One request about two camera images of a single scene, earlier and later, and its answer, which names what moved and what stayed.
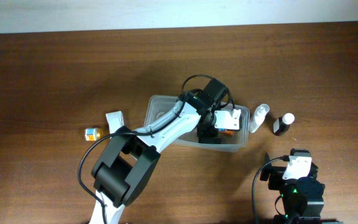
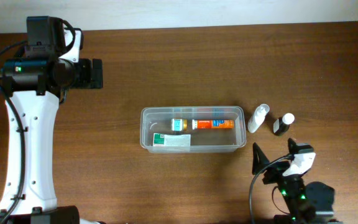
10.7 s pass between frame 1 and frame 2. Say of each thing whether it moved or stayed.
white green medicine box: moved
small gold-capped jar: moved
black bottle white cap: stayed
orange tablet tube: moved
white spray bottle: stayed
